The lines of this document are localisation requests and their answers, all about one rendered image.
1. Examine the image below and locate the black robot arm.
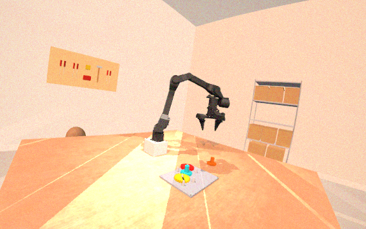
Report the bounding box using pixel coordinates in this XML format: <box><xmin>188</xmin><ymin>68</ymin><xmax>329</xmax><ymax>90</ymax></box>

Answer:
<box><xmin>150</xmin><ymin>73</ymin><xmax>230</xmax><ymax>142</ymax></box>

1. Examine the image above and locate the orange gear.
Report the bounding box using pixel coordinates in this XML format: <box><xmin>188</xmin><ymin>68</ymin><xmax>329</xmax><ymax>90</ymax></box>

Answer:
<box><xmin>207</xmin><ymin>157</ymin><xmax>216</xmax><ymax>166</ymax></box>

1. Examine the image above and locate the teal gear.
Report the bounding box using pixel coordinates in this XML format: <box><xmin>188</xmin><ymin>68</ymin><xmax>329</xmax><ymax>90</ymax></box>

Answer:
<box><xmin>180</xmin><ymin>165</ymin><xmax>193</xmax><ymax>176</ymax></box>

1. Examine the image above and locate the red gear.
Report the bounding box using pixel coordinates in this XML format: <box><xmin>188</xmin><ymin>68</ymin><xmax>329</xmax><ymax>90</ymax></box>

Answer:
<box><xmin>180</xmin><ymin>164</ymin><xmax>194</xmax><ymax>171</ymax></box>

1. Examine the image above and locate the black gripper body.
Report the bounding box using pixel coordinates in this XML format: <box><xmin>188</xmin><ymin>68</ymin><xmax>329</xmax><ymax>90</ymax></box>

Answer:
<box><xmin>196</xmin><ymin>106</ymin><xmax>226</xmax><ymax>121</ymax></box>

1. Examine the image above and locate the yellow gear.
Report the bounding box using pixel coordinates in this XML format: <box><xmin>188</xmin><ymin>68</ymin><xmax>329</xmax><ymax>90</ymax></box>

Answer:
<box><xmin>174</xmin><ymin>174</ymin><xmax>190</xmax><ymax>183</ymax></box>

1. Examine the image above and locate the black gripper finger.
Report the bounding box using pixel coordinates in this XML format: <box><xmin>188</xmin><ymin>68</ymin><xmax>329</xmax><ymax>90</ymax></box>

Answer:
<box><xmin>198</xmin><ymin>118</ymin><xmax>206</xmax><ymax>130</ymax></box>
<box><xmin>214</xmin><ymin>120</ymin><xmax>223</xmax><ymax>131</ymax></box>

